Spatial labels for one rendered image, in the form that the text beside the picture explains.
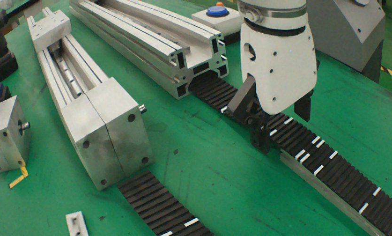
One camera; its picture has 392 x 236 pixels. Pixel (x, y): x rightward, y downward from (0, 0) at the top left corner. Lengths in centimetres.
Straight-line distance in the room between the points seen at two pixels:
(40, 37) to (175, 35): 33
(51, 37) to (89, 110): 37
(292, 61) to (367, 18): 41
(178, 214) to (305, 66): 22
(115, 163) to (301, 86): 25
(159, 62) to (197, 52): 7
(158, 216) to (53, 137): 30
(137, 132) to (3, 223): 31
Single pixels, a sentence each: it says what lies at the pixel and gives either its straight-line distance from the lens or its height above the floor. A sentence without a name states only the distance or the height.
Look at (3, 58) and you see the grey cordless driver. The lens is 103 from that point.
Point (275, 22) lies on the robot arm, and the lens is 36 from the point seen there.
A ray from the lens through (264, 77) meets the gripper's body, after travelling 39.
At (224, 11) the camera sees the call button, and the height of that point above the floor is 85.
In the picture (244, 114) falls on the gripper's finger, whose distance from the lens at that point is 41.
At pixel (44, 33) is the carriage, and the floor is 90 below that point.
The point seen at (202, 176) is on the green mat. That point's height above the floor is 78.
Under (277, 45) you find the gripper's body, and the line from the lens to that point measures 38.
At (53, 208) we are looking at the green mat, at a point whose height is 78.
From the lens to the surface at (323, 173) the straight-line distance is 44.
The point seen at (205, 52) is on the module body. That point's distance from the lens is 63.
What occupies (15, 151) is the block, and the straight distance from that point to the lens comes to 60.
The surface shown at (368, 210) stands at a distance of 41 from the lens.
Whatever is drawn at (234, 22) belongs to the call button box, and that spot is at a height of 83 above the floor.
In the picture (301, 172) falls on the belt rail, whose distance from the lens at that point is 47.
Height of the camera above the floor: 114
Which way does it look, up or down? 39 degrees down
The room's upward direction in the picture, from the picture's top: 10 degrees counter-clockwise
